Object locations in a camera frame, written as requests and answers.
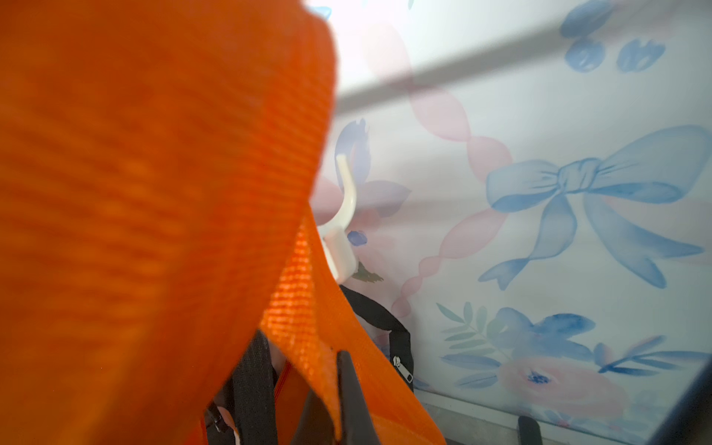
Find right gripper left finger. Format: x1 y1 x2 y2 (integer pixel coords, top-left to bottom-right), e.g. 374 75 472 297
291 350 381 445

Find black metal clothes rack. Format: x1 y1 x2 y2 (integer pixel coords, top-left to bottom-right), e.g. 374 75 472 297
335 26 578 116

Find white hook far right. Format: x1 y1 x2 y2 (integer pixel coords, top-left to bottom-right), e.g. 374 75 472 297
317 154 358 285

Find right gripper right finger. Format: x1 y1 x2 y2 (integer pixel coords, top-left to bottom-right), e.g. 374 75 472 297
517 416 543 445

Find orange bag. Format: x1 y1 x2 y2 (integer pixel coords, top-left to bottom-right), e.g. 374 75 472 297
1 1 444 444

